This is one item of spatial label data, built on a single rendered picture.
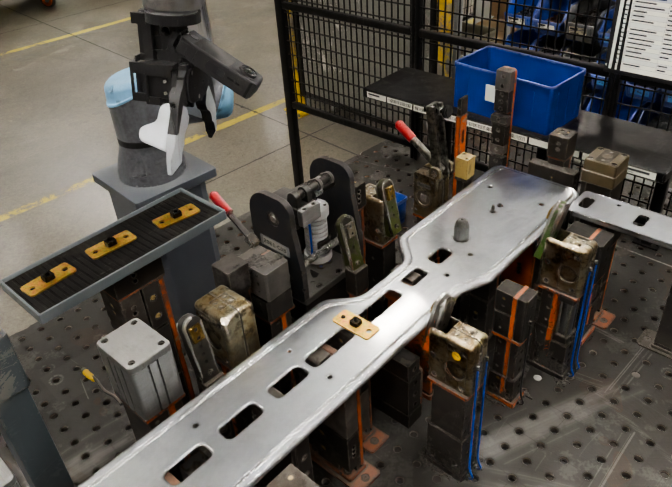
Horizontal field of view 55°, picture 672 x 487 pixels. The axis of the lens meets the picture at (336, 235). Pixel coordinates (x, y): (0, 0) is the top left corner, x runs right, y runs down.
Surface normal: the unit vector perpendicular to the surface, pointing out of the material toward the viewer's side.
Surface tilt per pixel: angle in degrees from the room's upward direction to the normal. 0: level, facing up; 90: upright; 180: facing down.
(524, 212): 0
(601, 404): 0
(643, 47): 90
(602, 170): 89
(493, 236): 0
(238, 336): 90
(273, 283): 90
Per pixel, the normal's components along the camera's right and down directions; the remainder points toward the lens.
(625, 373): -0.06, -0.82
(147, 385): 0.74, 0.35
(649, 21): -0.67, 0.46
